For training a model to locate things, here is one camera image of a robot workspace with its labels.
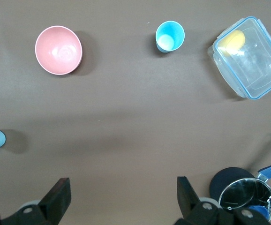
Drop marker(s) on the brown table cloth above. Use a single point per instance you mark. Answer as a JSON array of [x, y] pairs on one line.
[[126, 105]]

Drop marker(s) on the pink bowl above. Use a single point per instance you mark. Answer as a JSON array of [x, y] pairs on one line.
[[58, 50]]

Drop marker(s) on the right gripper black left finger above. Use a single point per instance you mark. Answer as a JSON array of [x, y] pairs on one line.
[[53, 201]]

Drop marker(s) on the yellow round food piece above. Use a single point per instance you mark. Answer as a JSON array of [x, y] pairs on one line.
[[232, 42]]

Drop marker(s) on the clear container with blue rim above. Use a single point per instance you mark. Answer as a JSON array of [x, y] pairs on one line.
[[255, 65]]

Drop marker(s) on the small dark blue piece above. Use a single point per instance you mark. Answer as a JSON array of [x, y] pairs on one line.
[[258, 209]]

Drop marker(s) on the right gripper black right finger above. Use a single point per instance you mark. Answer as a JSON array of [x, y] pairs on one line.
[[189, 206]]

